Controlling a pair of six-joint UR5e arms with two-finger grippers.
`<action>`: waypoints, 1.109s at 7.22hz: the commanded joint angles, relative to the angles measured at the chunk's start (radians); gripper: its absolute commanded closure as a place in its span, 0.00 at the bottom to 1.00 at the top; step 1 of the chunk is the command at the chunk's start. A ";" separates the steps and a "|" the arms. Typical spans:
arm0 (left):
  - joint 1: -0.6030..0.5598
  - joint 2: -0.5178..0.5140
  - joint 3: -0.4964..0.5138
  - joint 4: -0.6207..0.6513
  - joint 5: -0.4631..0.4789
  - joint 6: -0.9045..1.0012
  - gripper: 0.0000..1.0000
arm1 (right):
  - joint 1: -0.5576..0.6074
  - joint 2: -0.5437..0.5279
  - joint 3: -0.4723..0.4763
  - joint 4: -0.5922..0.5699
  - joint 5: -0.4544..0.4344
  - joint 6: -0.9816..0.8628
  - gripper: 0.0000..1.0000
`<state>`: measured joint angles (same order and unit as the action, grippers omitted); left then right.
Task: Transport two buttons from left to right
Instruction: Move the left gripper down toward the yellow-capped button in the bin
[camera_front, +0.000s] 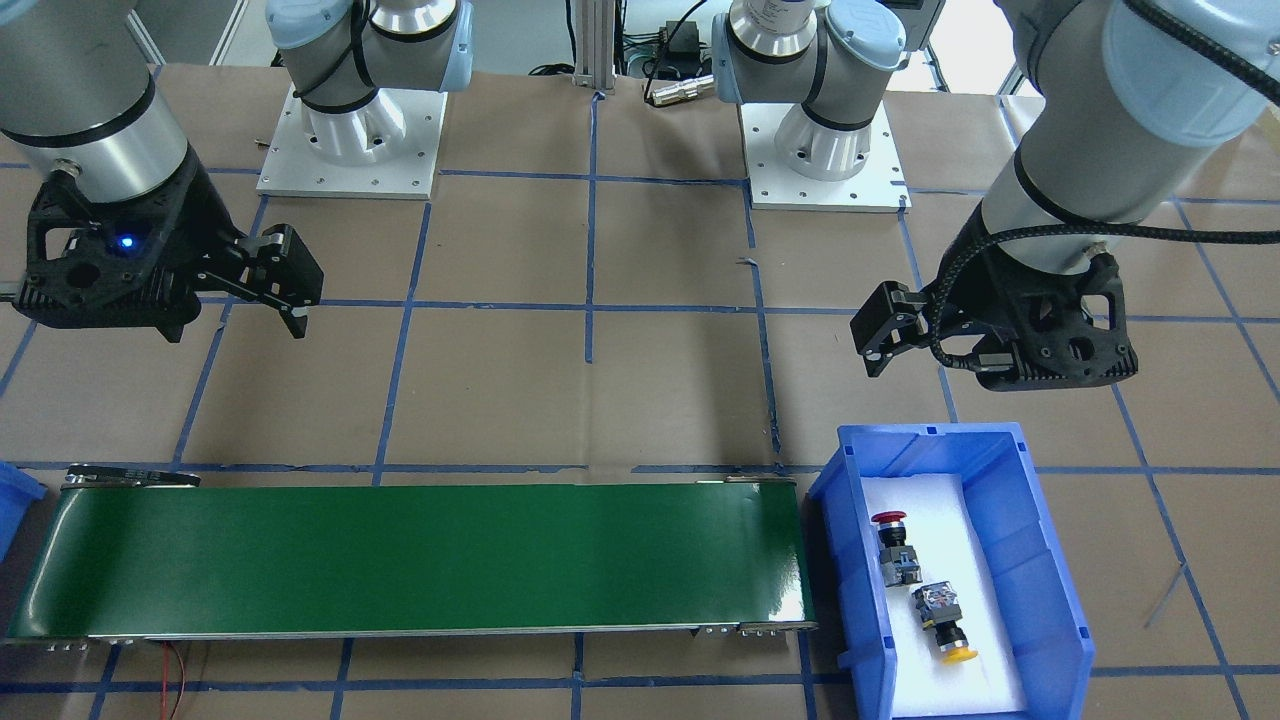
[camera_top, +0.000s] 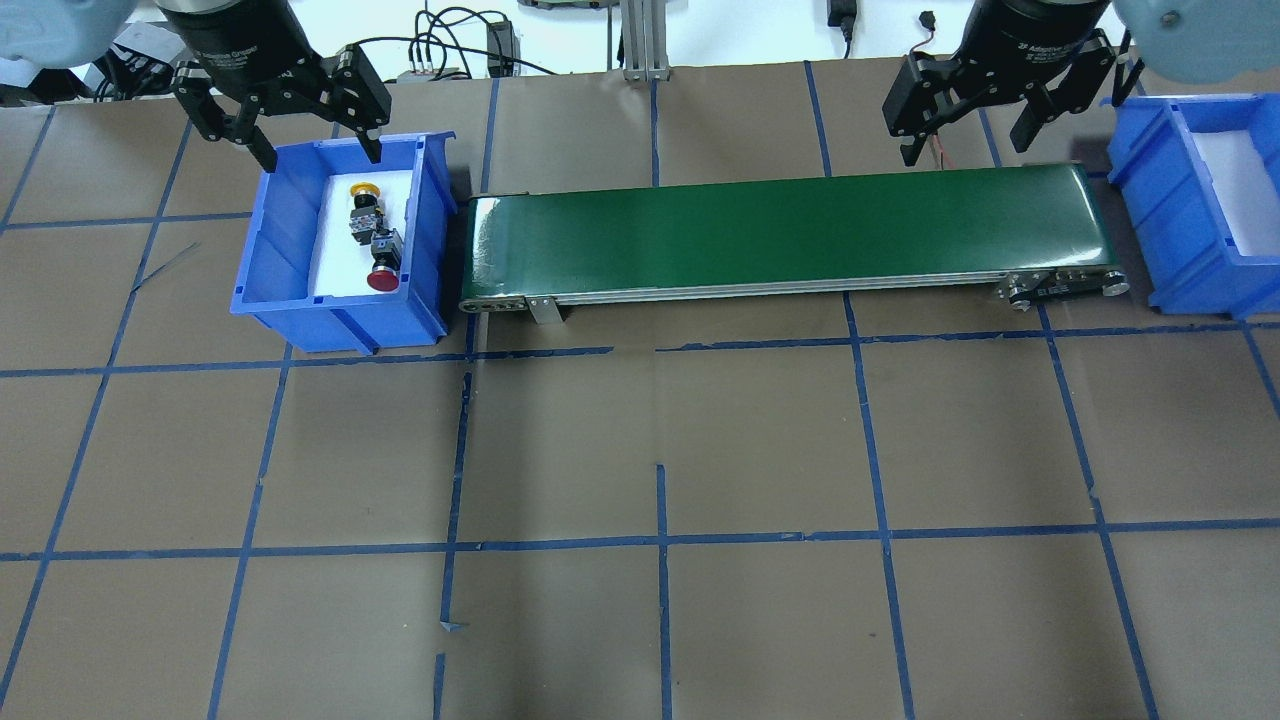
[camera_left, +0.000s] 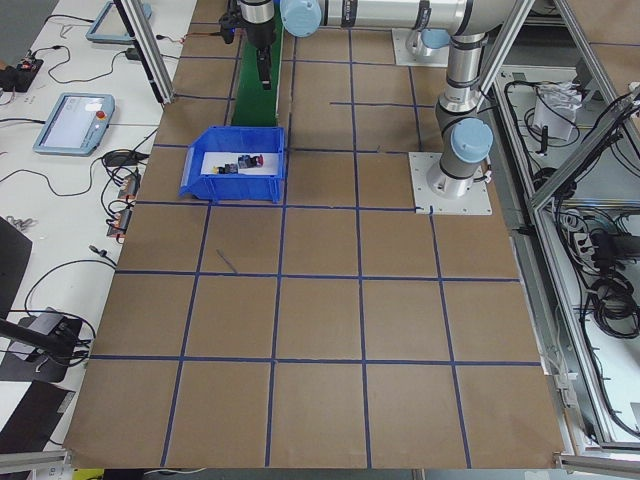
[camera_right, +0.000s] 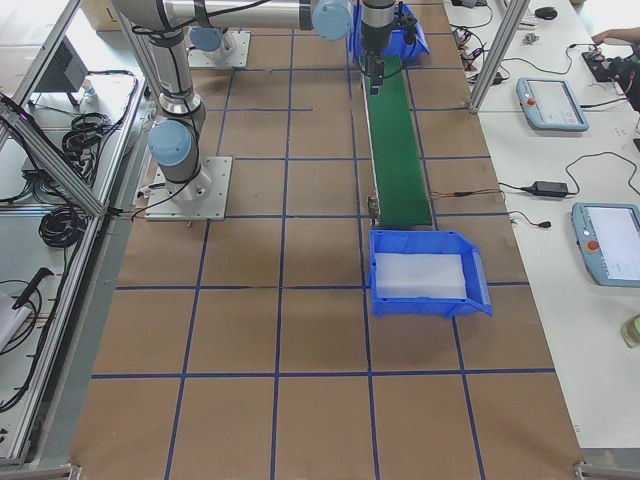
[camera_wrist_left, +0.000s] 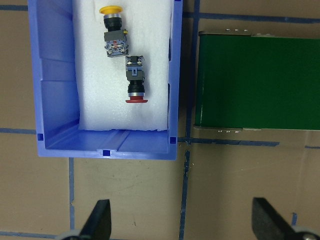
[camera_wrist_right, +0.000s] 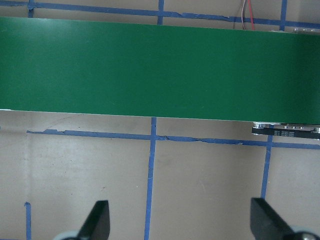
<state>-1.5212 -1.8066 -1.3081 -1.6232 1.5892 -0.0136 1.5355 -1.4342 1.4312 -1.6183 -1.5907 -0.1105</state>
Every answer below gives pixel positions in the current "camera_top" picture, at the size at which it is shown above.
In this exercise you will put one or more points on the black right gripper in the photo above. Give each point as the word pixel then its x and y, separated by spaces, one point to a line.
pixel 1022 45

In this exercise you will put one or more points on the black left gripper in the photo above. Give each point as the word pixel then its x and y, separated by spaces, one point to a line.
pixel 243 52

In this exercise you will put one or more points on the yellow push button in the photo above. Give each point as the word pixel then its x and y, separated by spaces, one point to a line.
pixel 366 218

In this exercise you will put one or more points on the red push button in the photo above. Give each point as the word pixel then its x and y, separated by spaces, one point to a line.
pixel 386 249

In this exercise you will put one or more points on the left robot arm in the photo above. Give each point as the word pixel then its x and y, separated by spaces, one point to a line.
pixel 65 34

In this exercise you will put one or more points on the green conveyor belt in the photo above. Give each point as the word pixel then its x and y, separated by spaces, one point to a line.
pixel 1035 234

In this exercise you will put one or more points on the white foam in left bin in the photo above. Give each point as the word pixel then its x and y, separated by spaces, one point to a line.
pixel 339 264

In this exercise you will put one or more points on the white foam in bin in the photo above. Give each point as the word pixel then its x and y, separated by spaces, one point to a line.
pixel 1246 194
pixel 339 264

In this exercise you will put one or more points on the blue left plastic bin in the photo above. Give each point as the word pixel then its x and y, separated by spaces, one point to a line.
pixel 272 280

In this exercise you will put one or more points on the blue plastic bin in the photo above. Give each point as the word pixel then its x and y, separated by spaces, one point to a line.
pixel 272 280
pixel 1190 255

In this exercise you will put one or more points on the blue right plastic bin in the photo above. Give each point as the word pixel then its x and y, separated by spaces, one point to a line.
pixel 1190 255

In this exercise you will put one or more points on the black power adapter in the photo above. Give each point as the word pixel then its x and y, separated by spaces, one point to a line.
pixel 501 49

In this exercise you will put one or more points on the white foam in right bin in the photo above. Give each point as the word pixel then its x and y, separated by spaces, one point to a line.
pixel 1246 194

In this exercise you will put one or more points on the aluminium profile post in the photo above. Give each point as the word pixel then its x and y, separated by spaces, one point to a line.
pixel 644 41

